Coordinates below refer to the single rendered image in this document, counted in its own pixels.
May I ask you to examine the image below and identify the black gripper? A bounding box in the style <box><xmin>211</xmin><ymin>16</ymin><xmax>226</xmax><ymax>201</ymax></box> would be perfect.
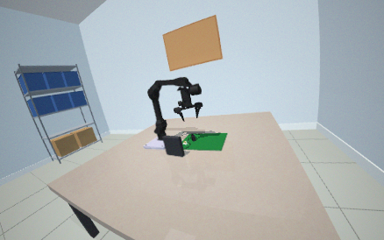
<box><xmin>174</xmin><ymin>96</ymin><xmax>203</xmax><ymax>122</ymax></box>

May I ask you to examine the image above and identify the black cooling fan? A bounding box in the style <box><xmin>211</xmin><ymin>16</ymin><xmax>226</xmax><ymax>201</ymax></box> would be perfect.
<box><xmin>162</xmin><ymin>136</ymin><xmax>185</xmax><ymax>157</ymax></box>

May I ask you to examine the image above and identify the green circuit board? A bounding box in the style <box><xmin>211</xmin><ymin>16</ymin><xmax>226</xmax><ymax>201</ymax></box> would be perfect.
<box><xmin>182</xmin><ymin>133</ymin><xmax>227</xmax><ymax>151</ymax></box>

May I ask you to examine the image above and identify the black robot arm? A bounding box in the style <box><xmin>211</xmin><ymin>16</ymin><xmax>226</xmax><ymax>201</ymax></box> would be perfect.
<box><xmin>147</xmin><ymin>77</ymin><xmax>202</xmax><ymax>141</ymax></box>

